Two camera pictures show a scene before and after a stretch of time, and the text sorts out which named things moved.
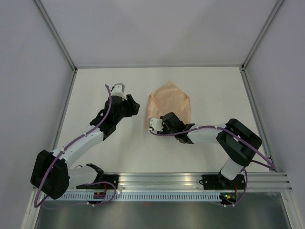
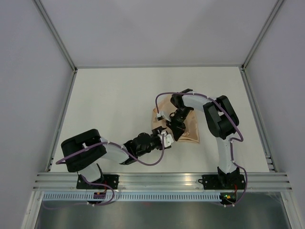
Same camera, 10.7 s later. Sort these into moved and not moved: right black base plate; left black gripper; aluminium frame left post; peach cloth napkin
Moved: left black gripper; peach cloth napkin
Not moved: right black base plate; aluminium frame left post
